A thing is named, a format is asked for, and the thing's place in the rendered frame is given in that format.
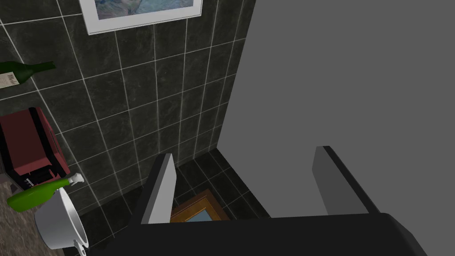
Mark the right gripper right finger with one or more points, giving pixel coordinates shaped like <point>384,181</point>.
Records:
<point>334,181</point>

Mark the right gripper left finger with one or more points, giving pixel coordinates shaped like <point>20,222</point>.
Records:
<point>160,192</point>

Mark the brown framed picture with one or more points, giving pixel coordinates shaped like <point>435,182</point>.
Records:
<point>199,209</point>

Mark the grey metal pot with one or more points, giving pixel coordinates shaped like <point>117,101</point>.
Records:
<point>60,222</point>

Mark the light green bottle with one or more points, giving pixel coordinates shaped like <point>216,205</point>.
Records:
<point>33,195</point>

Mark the red and black toaster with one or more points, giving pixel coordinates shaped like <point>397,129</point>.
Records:
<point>30,147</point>

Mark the white framed picture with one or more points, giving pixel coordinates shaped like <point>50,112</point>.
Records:
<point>142,14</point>

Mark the dark green wine bottle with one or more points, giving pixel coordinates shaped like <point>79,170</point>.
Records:
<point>19,74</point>

